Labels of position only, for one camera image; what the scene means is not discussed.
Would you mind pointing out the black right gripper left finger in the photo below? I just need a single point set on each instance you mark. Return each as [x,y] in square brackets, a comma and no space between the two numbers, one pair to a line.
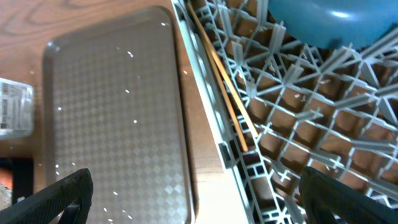
[69,198]

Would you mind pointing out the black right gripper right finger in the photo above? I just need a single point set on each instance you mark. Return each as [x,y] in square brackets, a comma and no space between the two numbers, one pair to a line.
[324,197]

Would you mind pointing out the blue plate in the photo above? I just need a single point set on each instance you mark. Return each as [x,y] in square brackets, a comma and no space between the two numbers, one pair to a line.
[330,24]

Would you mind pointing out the grey dishwasher rack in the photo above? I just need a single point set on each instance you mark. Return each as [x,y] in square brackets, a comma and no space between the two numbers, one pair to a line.
[334,110]

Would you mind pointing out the dark brown serving tray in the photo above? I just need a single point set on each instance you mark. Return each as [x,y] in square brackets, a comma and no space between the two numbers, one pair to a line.
[112,105]

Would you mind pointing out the clear plastic bin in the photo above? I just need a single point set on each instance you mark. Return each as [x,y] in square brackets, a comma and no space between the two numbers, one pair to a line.
[17,109]

